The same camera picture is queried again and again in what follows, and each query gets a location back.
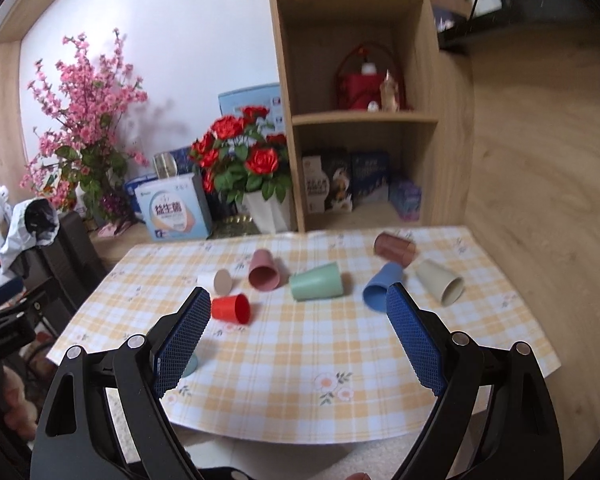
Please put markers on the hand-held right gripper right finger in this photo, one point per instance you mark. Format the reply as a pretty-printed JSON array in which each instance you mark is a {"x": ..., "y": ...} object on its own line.
[{"x": 415, "y": 335}]

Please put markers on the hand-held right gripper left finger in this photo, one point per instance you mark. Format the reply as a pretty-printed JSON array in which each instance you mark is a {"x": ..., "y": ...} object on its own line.
[{"x": 180, "y": 340}]

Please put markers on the teal cup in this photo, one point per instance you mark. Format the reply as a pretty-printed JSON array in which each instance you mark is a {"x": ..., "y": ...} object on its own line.
[{"x": 191, "y": 366}]

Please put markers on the red cup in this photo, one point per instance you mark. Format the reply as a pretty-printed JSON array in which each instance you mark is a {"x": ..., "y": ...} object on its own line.
[{"x": 227, "y": 308}]

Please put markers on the blue cup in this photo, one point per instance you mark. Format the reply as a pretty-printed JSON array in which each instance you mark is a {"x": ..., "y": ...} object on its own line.
[{"x": 377, "y": 290}]

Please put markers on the beige cup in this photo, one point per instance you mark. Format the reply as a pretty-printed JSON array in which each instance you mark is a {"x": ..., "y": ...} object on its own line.
[{"x": 437, "y": 280}]

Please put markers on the white cup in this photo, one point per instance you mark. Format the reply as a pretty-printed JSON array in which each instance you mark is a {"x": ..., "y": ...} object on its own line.
[{"x": 215, "y": 281}]

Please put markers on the brown cup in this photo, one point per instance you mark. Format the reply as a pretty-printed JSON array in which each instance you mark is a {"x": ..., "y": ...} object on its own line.
[{"x": 394, "y": 249}]

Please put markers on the pink cup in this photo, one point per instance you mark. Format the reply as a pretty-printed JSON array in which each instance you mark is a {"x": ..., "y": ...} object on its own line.
[{"x": 263, "y": 272}]

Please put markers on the green cup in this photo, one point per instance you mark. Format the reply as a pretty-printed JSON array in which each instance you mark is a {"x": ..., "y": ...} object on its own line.
[{"x": 317, "y": 282}]

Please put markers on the yellow checked tablecloth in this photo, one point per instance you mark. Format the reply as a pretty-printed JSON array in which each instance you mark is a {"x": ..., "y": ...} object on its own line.
[{"x": 300, "y": 350}]

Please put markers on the gold tray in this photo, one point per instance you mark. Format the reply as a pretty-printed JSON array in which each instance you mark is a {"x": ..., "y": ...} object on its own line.
[{"x": 232, "y": 227}]

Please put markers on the white and blue box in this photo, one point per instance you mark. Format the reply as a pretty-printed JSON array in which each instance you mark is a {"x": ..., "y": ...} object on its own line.
[{"x": 172, "y": 210}]

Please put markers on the purple pack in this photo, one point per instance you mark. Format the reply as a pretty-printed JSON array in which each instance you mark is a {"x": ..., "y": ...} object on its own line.
[{"x": 405, "y": 199}]

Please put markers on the black chair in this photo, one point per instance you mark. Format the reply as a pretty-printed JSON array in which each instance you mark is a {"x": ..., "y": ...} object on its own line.
[{"x": 70, "y": 255}]

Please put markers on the white vase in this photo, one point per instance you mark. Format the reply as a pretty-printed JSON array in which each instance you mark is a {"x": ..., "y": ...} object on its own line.
[{"x": 267, "y": 215}]

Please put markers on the blue printed box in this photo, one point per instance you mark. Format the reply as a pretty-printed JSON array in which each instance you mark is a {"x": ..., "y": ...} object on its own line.
[{"x": 370, "y": 177}]

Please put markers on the dark printed box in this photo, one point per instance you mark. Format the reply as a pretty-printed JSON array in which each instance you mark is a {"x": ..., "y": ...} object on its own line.
[{"x": 340, "y": 182}]

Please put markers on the glass jar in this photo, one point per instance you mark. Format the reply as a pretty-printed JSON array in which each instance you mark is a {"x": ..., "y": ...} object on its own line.
[{"x": 165, "y": 166}]

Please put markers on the black clamp stand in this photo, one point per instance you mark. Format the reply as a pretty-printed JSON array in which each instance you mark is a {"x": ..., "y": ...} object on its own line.
[{"x": 5, "y": 330}]

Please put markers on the white carton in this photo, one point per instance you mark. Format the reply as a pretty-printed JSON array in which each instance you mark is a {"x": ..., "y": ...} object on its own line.
[{"x": 315, "y": 185}]

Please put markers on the white plastic bag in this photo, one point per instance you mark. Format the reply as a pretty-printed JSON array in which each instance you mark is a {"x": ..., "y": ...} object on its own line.
[{"x": 17, "y": 232}]

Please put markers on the red rose bouquet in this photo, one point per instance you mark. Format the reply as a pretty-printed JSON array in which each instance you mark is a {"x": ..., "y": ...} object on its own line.
[{"x": 262, "y": 160}]

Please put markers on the wooden shelf unit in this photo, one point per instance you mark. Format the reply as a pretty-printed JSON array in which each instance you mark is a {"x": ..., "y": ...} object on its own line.
[{"x": 355, "y": 119}]

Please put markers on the gold figurine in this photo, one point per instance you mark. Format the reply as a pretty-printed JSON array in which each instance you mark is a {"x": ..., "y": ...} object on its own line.
[{"x": 390, "y": 92}]

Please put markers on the large light blue box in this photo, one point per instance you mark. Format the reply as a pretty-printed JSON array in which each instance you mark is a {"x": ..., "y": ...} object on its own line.
[{"x": 245, "y": 97}]

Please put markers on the red basket ornament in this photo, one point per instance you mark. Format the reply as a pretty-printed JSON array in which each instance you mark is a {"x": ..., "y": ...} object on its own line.
[{"x": 355, "y": 91}]

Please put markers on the pink blossom plant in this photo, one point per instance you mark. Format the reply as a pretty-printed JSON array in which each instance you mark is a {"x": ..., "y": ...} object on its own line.
[{"x": 87, "y": 105}]

